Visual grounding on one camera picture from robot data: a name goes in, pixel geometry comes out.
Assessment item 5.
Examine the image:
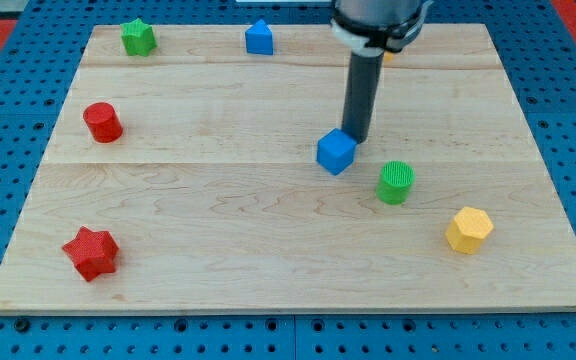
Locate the green cylinder block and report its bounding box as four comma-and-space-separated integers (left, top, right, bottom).
376, 161, 415, 205

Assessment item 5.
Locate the yellow hexagon block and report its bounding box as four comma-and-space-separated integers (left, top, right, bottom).
445, 207, 494, 255

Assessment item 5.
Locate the red star block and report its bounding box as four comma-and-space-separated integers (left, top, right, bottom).
62, 226, 119, 282

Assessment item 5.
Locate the blue triangular prism block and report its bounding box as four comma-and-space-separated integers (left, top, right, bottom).
244, 19, 274, 56

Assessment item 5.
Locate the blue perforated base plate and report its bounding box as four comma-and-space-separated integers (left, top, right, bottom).
0, 0, 576, 359

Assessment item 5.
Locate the wooden board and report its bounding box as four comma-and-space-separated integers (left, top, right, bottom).
0, 24, 576, 316

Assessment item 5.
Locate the green star block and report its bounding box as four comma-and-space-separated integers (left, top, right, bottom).
120, 18, 158, 57

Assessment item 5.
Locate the blue cube block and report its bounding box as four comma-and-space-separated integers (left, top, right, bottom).
316, 128, 357, 175

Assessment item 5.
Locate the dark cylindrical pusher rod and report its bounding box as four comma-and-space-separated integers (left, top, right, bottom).
341, 54, 383, 144

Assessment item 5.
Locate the yellow block behind arm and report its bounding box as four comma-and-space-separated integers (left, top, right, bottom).
384, 52, 394, 63

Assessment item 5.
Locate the red cylinder block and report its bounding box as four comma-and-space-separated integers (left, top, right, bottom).
83, 102, 123, 143

